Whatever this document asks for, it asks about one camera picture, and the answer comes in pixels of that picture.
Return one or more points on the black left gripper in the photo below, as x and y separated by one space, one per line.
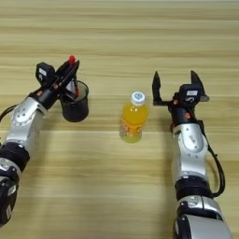
48 95

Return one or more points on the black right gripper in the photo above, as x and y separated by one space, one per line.
186 113

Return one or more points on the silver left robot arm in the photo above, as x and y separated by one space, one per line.
23 124

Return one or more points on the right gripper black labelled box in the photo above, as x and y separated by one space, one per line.
190 93

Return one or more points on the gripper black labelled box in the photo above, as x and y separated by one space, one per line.
45 74
190 93

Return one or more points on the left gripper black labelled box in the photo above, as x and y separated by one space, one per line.
45 74

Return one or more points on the black mesh pen cup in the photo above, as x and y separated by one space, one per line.
76 110

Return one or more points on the orange juice bottle white cap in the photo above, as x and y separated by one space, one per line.
133 119

